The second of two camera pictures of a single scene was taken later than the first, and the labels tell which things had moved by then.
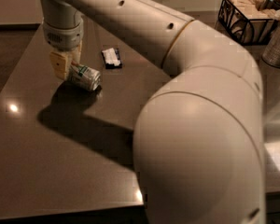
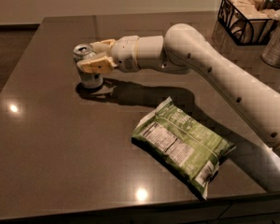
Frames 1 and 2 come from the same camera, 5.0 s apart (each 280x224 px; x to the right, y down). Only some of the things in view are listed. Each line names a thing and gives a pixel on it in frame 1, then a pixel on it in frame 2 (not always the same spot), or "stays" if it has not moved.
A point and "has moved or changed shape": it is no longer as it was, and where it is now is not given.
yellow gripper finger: (77, 54) to (103, 47)
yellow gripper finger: (61, 63) to (98, 65)
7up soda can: (85, 77) has moved or changed shape
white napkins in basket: (246, 5) stays
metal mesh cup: (276, 50) stays
